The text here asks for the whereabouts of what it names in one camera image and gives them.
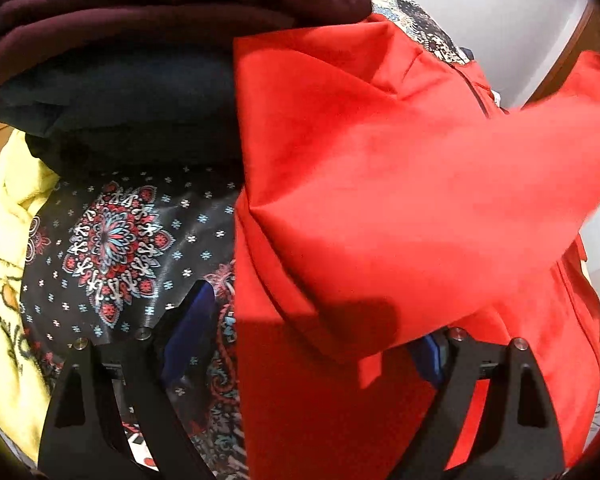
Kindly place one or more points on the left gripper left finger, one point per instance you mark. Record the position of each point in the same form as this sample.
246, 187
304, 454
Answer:
110, 416

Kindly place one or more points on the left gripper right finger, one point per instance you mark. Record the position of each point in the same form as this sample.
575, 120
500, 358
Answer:
518, 435

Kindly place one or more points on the red zip jacket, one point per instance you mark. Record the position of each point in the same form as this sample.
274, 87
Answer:
387, 196

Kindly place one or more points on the yellow printed garment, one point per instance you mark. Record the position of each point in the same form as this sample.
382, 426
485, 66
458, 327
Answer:
25, 185

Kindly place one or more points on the patchwork patterned bedspread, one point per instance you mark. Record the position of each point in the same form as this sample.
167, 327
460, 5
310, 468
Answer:
112, 252

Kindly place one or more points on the dark navy folded garment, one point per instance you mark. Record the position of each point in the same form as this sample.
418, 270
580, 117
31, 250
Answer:
156, 113

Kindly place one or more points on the maroon folded garment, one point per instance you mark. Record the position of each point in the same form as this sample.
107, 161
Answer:
33, 31

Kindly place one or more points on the wooden wardrobe with sliding door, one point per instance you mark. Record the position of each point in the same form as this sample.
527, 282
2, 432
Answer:
586, 37

